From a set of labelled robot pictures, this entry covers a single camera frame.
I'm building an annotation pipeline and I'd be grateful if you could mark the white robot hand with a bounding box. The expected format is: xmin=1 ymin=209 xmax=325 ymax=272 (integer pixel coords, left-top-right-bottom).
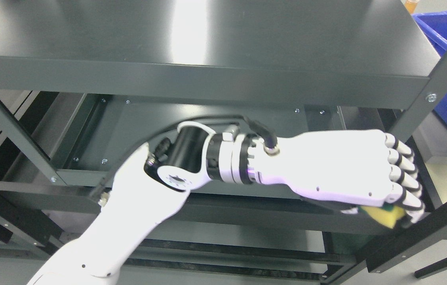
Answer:
xmin=253 ymin=129 xmax=425 ymax=222

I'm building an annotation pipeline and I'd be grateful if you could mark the green yellow sponge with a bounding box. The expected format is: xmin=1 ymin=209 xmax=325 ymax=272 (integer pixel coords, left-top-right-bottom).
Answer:
xmin=360 ymin=203 xmax=406 ymax=229

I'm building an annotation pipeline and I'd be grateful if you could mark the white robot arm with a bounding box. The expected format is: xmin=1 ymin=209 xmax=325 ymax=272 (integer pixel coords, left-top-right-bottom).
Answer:
xmin=28 ymin=120 xmax=425 ymax=285

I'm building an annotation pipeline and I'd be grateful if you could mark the dark metal shelf rack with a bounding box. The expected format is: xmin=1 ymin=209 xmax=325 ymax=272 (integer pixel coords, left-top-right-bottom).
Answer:
xmin=0 ymin=0 xmax=447 ymax=285

